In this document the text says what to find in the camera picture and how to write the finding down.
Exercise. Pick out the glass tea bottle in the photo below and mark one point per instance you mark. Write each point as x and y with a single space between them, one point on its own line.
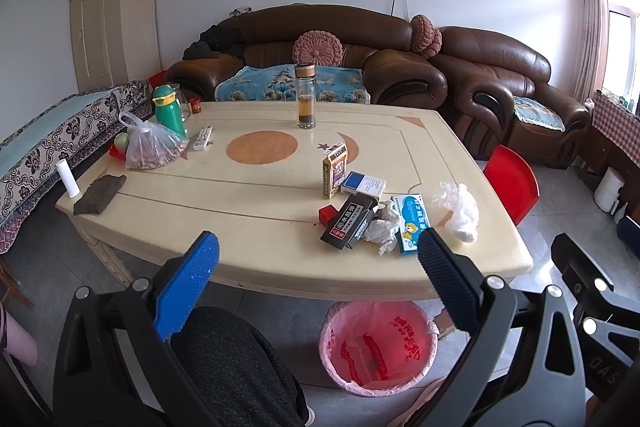
305 74

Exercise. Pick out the small red cup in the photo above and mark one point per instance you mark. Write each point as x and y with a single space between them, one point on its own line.
195 104

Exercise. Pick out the blue white cigarette box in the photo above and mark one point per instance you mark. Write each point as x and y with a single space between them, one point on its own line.
357 183

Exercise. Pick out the clear plastic bag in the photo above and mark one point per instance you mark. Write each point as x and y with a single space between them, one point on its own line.
464 212

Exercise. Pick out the gold purple cigarette box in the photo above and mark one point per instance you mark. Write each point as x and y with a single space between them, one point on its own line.
334 169

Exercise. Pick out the pink round cushion on armrest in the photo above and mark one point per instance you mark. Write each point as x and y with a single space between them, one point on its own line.
426 38

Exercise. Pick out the floral covered bench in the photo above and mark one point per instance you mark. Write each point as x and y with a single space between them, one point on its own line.
72 129

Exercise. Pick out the white cylindrical tube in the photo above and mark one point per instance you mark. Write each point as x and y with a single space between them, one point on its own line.
68 179

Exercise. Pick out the plastic bag of nuts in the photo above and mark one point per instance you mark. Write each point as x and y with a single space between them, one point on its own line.
150 145

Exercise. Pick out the pink curtain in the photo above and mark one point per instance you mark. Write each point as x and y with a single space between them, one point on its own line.
593 47

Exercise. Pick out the pink lined trash bin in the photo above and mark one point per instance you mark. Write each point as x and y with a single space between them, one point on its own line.
377 349

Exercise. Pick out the person's dark trouser leg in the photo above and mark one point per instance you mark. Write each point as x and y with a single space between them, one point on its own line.
241 377

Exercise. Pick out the glass teapot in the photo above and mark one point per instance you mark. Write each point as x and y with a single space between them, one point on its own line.
185 107

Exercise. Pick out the white remote control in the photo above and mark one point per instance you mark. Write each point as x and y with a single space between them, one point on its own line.
202 140

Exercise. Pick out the left gripper dark blue right finger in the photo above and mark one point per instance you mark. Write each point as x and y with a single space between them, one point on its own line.
455 279

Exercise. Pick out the green thermos bottle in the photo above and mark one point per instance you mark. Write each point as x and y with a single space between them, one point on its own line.
168 109

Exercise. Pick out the brown leather sofa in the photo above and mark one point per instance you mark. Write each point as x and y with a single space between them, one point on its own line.
382 47

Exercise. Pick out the white tissue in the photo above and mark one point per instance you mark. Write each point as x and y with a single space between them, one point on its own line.
383 228

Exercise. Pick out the blue floral sofa cover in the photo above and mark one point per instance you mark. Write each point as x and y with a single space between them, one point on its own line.
278 83

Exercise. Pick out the cream wooden cabinet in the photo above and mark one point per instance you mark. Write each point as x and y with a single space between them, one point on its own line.
113 42

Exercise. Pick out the blue white medicine box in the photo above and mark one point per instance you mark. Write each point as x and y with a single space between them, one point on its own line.
413 221

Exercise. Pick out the brown leather armchair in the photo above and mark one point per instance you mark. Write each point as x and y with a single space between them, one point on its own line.
486 74

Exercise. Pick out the small red box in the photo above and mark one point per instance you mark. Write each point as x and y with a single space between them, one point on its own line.
326 214

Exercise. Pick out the white appliance on floor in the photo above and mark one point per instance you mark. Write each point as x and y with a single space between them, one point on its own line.
608 191

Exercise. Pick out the blue armchair seat cover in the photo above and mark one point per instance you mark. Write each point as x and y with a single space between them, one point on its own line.
530 111

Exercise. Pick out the black clothes on sofa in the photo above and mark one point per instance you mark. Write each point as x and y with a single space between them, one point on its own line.
216 41

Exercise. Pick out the red plastic stool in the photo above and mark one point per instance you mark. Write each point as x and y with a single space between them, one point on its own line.
513 181

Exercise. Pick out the black cigarette carton box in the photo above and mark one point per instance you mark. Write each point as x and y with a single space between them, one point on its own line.
346 229

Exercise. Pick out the checkered tablecloth side table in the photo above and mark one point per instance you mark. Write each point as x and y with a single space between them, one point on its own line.
612 141

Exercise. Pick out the green apple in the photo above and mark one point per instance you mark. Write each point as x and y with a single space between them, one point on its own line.
121 141

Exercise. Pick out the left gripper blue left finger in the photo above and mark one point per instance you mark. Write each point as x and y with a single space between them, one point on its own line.
182 281

